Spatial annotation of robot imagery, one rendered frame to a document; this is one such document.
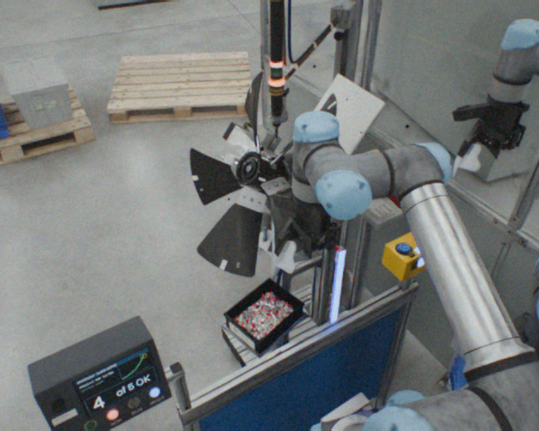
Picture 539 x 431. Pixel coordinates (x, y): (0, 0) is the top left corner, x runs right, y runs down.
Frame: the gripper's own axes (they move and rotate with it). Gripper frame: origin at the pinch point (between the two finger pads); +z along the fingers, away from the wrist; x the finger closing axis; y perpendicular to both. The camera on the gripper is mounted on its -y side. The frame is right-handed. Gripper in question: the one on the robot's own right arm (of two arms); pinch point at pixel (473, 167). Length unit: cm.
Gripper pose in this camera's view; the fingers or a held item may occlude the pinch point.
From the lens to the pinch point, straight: 133.2
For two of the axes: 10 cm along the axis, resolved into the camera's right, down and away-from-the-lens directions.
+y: 5.3, 5.6, -6.4
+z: 0.0, 7.5, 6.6
